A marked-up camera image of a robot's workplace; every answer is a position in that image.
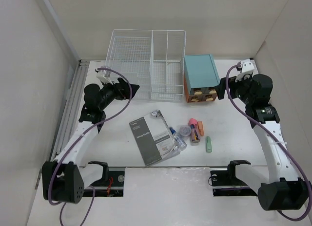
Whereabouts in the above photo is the grey setup guide booklet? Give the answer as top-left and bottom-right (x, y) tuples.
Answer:
(129, 110), (181, 167)

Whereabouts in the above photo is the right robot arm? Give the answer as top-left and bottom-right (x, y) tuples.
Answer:
(216, 74), (312, 212)

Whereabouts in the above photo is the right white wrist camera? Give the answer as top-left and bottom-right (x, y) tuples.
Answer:
(237, 59), (255, 77)

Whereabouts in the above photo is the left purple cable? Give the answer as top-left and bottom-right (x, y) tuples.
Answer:
(47, 67), (134, 226)

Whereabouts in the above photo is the clear blue-cap spray bottle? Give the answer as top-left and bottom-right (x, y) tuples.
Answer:
(169, 127), (187, 151)

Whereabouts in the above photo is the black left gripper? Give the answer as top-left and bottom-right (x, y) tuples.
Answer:
(98, 77), (139, 111)

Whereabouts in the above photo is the aluminium rail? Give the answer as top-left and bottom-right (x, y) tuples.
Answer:
(48, 60), (90, 160)

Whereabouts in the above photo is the teal orange drawer box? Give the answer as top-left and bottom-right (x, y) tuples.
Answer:
(184, 54), (220, 103)

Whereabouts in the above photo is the purple cable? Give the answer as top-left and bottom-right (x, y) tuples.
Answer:
(225, 64), (312, 221)
(47, 67), (134, 226)

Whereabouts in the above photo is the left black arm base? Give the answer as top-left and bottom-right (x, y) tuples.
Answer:
(79, 161), (125, 197)

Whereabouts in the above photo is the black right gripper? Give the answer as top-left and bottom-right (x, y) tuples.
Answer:
(214, 73), (254, 105)

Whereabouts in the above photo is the green plastic case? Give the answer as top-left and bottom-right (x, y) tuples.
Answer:
(205, 136), (212, 153)

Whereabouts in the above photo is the clear jar of paper clips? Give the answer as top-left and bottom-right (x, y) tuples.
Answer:
(179, 125), (192, 137)

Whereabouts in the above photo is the pink-cap clear tube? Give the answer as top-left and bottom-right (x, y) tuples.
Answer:
(189, 118), (200, 144)

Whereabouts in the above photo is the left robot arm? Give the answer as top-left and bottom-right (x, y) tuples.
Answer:
(42, 77), (140, 205)

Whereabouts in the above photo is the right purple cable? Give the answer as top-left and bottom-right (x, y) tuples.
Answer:
(225, 64), (312, 221)

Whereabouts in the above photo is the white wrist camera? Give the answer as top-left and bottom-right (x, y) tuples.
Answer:
(95, 66), (113, 85)
(237, 59), (255, 77)

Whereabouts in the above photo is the white wire mesh organizer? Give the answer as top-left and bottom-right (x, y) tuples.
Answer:
(105, 29), (186, 102)

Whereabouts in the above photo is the orange plastic case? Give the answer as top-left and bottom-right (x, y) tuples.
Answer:
(197, 121), (204, 136)

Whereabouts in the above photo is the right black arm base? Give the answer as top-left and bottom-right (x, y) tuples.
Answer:
(208, 160), (257, 197)

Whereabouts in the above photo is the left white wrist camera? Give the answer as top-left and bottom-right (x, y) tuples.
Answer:
(95, 66), (113, 85)

